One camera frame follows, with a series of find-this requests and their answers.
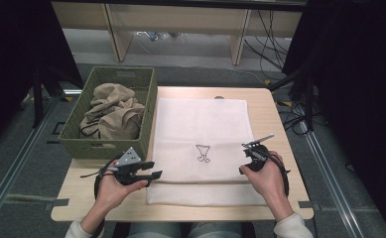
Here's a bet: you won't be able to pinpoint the right hand-held gripper black cable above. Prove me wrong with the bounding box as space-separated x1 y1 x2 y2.
263 152 292 198

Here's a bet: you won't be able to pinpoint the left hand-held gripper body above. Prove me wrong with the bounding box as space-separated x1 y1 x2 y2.
106 147 149 186

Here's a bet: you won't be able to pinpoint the black cables on floor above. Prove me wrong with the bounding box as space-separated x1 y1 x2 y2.
277 100 316 137

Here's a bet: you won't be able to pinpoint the person's right hand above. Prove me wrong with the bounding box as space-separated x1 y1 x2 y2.
240 151 292 216

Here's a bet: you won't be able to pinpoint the light wooden desk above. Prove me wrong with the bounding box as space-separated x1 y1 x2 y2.
51 0 308 66

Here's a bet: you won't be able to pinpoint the white mesh laundry bag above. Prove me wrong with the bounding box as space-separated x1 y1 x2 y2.
146 96 268 208

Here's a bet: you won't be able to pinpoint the black curtain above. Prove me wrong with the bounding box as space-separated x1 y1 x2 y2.
281 0 386 238
0 0 84 153

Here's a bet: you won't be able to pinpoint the person's leg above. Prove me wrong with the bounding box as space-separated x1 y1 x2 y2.
127 221 183 238
189 221 243 238

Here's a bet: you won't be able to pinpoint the person's left leg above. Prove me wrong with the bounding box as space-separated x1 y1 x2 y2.
127 221 183 238

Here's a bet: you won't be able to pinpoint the hanging black cable bundle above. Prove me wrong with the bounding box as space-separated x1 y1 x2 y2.
243 9 293 72

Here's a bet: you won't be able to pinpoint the person's left hand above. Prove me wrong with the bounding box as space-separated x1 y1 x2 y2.
95 160 149 212

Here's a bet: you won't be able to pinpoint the green woven basket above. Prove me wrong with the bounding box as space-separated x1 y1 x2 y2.
58 65 159 161

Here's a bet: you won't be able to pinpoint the black metal stand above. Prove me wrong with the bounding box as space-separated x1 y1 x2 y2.
31 63 65 129
268 63 316 132

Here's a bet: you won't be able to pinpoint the person's right leg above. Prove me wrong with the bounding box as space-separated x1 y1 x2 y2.
189 221 243 238

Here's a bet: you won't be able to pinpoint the metal floor rail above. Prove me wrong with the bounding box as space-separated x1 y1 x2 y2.
0 96 67 230
299 120 367 238

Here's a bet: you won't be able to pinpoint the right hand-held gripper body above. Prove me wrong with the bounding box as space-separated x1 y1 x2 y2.
238 133 276 176

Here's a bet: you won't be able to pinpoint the white and blue clutter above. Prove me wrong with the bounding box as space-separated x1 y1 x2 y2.
135 31 182 42

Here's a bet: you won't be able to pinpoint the beige garment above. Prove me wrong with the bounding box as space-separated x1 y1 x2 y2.
78 82 147 141

